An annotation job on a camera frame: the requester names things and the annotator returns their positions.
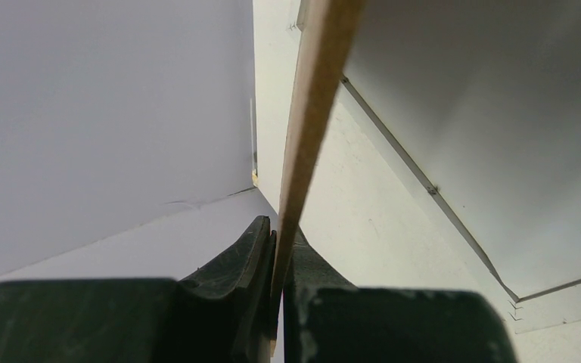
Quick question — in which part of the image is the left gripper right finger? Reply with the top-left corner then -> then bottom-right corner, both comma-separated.
283,233 -> 517,362

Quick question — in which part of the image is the white brown backing board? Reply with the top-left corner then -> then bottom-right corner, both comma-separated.
269,1 -> 366,350

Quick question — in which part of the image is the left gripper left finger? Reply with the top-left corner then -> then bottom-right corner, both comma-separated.
0,216 -> 275,362

